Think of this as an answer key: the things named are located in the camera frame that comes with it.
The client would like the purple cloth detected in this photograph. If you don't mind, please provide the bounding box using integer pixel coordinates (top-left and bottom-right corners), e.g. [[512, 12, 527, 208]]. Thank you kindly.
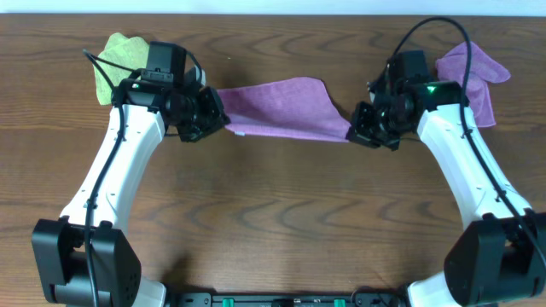
[[218, 77, 350, 142], [435, 42, 511, 128]]

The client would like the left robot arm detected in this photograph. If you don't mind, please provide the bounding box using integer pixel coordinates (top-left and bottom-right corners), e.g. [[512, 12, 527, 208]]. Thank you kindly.
[[32, 79, 229, 306]]

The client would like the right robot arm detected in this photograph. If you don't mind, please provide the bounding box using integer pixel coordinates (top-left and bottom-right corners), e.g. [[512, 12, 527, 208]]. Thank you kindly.
[[346, 82, 545, 306]]

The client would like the green folded cloth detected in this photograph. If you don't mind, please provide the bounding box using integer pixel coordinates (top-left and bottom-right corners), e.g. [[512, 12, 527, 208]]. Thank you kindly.
[[94, 32, 149, 106]]

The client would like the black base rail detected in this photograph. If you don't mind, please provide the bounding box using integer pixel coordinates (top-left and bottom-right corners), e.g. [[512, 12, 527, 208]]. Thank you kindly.
[[164, 291, 409, 307]]

